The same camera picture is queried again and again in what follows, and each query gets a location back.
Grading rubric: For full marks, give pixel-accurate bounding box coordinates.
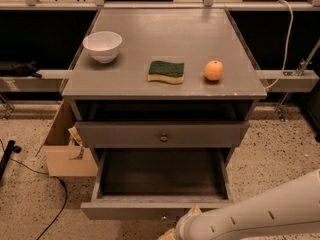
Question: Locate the black object on left rail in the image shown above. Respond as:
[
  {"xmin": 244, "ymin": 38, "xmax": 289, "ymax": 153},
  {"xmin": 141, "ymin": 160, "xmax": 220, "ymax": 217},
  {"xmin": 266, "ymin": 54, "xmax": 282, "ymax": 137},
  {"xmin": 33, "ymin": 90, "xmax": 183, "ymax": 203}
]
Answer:
[{"xmin": 0, "ymin": 61, "xmax": 42, "ymax": 79}]

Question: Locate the cardboard box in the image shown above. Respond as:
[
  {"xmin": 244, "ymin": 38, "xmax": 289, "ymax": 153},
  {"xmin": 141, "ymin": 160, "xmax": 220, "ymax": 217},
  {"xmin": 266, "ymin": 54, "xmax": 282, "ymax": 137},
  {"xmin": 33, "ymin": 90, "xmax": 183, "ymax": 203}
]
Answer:
[{"xmin": 42, "ymin": 101, "xmax": 98, "ymax": 177}]

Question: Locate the grey drawer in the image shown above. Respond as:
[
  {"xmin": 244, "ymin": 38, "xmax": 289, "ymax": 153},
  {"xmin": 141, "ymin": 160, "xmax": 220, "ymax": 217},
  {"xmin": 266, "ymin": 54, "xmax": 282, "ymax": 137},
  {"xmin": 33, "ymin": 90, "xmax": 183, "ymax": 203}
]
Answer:
[
  {"xmin": 81, "ymin": 148, "xmax": 232, "ymax": 220},
  {"xmin": 76, "ymin": 122, "xmax": 249, "ymax": 148}
]

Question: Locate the orange fruit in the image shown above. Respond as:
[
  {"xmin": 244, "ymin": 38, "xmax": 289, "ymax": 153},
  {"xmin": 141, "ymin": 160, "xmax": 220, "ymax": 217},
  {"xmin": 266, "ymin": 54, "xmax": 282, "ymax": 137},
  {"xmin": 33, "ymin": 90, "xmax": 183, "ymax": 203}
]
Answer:
[{"xmin": 204, "ymin": 61, "xmax": 224, "ymax": 81}]

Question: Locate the black bar on floor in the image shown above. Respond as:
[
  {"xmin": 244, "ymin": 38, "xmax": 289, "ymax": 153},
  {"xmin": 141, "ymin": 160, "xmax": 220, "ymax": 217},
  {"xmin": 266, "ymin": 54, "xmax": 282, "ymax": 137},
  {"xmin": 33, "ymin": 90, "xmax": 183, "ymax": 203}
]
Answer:
[{"xmin": 0, "ymin": 140, "xmax": 22, "ymax": 180}]

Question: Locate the white ceramic bowl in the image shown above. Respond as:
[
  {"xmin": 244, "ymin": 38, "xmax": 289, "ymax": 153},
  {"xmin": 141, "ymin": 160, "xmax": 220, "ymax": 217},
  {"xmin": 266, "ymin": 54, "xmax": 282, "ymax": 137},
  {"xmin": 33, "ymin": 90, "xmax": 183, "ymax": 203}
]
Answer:
[{"xmin": 82, "ymin": 31, "xmax": 122, "ymax": 63}]

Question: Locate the black floor cable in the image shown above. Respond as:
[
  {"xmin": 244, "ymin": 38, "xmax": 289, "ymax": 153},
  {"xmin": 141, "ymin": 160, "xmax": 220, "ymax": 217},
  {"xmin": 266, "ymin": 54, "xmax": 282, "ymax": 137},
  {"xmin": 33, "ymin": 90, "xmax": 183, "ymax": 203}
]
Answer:
[{"xmin": 0, "ymin": 138, "xmax": 69, "ymax": 240}]

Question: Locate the white hanging cable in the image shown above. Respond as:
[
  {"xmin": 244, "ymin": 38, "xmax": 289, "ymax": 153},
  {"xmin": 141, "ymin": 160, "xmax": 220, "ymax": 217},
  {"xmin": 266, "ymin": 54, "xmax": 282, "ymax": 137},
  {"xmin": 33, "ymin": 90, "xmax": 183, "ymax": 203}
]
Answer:
[{"xmin": 264, "ymin": 0, "xmax": 295, "ymax": 92}]

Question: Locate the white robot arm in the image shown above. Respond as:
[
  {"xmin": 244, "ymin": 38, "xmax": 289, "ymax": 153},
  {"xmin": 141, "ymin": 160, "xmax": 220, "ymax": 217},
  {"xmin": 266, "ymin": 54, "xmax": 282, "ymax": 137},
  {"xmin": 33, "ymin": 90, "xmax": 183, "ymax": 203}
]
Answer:
[{"xmin": 157, "ymin": 169, "xmax": 320, "ymax": 240}]

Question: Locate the green and yellow sponge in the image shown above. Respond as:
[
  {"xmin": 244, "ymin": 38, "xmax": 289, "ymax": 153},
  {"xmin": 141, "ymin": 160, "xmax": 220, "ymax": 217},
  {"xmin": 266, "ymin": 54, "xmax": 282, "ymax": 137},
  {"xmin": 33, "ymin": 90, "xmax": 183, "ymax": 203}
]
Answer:
[{"xmin": 147, "ymin": 61, "xmax": 184, "ymax": 84}]

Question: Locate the grey wooden drawer cabinet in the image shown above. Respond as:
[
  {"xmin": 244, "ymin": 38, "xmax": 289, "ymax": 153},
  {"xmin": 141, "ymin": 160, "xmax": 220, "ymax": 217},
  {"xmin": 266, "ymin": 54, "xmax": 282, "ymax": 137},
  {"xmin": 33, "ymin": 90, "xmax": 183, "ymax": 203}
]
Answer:
[{"xmin": 61, "ymin": 7, "xmax": 268, "ymax": 158}]

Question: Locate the grey top drawer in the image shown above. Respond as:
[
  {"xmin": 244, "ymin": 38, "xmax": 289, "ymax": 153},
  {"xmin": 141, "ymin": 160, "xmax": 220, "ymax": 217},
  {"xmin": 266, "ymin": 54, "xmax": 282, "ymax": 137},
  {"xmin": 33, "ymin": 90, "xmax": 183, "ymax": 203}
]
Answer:
[{"xmin": 76, "ymin": 122, "xmax": 249, "ymax": 148}]

